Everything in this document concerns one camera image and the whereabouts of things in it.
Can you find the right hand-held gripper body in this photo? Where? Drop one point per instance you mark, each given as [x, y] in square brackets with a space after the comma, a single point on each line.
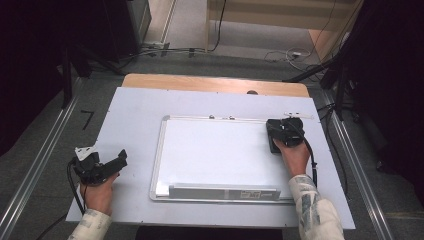
[291, 131]

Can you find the black whiteboard eraser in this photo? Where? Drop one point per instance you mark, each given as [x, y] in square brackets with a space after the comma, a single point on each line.
[274, 146]

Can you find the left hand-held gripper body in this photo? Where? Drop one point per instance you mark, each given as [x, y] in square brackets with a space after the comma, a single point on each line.
[90, 168]

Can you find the dark cabinet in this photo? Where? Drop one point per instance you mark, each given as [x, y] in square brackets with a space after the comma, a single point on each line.
[130, 26]

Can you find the person's right hand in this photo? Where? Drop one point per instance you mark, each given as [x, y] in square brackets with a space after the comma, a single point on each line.
[295, 158]

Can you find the black tripod stand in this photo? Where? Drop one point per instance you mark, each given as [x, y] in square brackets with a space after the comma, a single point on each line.
[340, 90]

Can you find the wooden table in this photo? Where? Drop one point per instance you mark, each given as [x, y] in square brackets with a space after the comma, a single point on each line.
[206, 84]

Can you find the person's left hand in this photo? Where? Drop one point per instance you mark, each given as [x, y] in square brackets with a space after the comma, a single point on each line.
[98, 196]

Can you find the large white panel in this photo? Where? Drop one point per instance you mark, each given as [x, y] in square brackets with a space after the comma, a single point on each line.
[133, 126]

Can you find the light wooden furniture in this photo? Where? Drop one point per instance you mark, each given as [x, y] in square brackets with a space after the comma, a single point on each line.
[266, 13]

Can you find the black metal stand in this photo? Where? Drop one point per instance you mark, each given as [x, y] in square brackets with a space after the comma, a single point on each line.
[67, 80]

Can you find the aluminium floor rail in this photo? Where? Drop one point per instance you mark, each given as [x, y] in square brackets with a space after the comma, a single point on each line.
[36, 160]
[366, 196]

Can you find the white whiteboard with metal frame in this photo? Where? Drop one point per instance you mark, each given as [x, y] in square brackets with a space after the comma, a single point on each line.
[216, 160]

